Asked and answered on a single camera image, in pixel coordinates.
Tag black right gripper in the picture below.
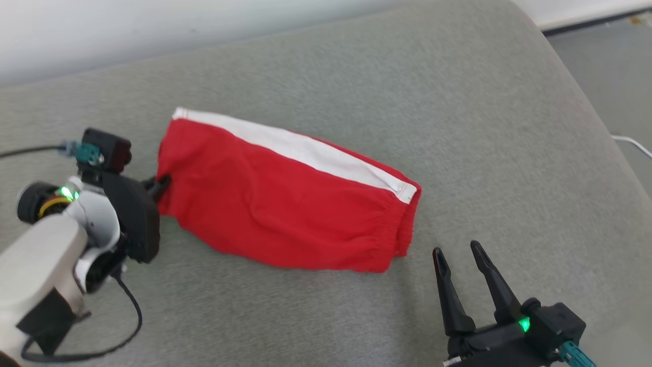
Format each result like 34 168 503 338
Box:
432 240 554 367

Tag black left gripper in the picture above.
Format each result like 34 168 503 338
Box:
101 172 173 264

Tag red shorts with white stripe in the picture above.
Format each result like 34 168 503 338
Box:
155 106 423 274

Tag grey fabric bed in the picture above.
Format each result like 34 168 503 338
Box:
0 0 652 367

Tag white and dark baseboard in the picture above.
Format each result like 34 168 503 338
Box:
514 0 652 36

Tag teal left camera connector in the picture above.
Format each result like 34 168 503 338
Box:
60 140 102 166

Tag teal camera connector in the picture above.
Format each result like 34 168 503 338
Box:
60 140 102 166
558 340 596 367

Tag teal right camera connector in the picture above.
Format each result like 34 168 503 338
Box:
558 340 596 367

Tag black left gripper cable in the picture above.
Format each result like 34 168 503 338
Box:
20 273 144 363

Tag black left camera cable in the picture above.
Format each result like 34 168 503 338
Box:
0 145 67 160

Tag white floor cable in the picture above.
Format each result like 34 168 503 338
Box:
610 134 652 159

